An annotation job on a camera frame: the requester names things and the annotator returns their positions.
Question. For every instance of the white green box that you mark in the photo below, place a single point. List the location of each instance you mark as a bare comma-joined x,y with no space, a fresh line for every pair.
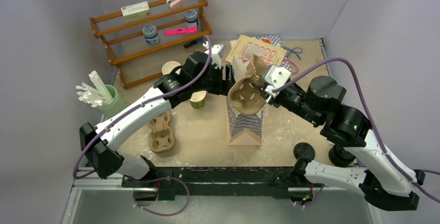
136,11

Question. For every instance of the single brown pulp carrier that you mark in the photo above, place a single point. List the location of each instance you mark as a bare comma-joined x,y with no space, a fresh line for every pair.
252,72

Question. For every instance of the black lid stack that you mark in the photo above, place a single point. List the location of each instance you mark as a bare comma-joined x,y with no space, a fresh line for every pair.
340,157

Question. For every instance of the beige cakes paper bag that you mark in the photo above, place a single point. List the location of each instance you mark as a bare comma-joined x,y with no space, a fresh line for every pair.
251,46

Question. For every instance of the black cup lid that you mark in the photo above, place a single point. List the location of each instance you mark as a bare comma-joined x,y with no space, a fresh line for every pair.
304,150

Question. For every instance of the brown pulp cup carrier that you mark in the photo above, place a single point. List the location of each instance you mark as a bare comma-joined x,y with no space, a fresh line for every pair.
161,137

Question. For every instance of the blue checkered paper bag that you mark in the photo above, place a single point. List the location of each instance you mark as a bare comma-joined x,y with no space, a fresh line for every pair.
244,130

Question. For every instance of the blue patterned jar left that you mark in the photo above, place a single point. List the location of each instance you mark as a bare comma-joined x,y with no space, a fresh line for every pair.
150,34

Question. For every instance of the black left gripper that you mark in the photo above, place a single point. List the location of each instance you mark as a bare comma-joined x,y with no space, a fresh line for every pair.
223,86

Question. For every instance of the blue patterned jar right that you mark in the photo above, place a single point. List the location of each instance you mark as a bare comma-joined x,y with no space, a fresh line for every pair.
191,18

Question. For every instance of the white wrapped straws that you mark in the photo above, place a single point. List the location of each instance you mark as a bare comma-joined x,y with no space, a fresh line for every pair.
97,95

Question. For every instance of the white paper cup stack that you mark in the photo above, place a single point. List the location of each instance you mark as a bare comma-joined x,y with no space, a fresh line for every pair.
168,67

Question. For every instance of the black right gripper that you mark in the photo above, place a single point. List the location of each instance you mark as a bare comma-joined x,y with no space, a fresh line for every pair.
271,100

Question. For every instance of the black blue marker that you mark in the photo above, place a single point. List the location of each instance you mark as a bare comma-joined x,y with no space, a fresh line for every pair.
192,43

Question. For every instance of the green paper coffee cup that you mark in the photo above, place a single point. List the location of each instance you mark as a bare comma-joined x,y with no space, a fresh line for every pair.
197,100

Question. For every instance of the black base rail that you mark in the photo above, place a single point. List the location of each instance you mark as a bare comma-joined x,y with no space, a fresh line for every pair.
272,181

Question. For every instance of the pink marker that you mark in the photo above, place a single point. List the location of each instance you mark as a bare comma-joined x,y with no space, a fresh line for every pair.
180,31

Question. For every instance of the blue patterned jar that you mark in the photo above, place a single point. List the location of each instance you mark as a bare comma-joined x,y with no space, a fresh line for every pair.
150,34
191,18

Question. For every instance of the wooden three-tier shelf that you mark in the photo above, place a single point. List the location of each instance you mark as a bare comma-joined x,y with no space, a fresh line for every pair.
124,41

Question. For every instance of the green straw holder cup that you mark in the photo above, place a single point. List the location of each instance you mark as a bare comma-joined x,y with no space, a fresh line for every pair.
115,106

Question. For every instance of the pink white small tool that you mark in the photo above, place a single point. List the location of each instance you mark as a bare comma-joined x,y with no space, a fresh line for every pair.
174,4

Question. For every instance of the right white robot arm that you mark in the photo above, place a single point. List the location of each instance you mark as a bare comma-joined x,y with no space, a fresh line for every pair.
359,162

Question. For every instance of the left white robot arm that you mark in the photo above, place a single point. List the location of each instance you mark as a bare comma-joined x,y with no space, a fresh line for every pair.
100,143

